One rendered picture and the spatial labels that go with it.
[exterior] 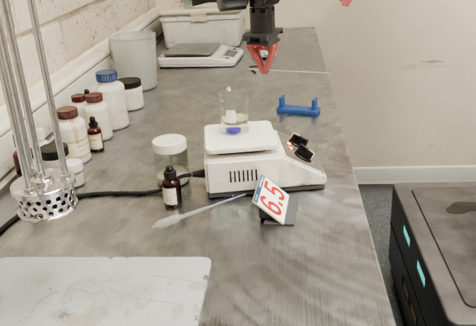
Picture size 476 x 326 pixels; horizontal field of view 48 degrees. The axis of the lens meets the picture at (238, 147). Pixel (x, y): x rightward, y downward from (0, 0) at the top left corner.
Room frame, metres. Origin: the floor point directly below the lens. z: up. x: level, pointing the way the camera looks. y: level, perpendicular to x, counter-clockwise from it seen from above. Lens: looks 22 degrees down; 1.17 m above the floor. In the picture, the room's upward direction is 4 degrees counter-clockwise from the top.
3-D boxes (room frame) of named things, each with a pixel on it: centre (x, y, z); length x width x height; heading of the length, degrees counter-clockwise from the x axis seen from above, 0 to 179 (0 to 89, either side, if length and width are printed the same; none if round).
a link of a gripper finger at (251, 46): (1.25, -0.08, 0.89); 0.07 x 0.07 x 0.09; 66
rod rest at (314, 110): (1.21, -0.15, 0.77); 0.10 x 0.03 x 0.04; 65
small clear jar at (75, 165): (0.88, 0.30, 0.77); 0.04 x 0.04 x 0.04
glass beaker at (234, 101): (0.88, 0.00, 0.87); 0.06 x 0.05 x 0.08; 13
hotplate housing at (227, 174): (0.86, -0.03, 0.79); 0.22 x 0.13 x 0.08; 93
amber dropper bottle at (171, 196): (0.79, 0.11, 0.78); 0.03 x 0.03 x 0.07
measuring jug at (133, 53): (1.52, 0.29, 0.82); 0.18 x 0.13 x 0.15; 52
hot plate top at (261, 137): (0.86, 0.00, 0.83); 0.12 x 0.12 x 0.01; 3
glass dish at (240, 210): (0.74, 0.01, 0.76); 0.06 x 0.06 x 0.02
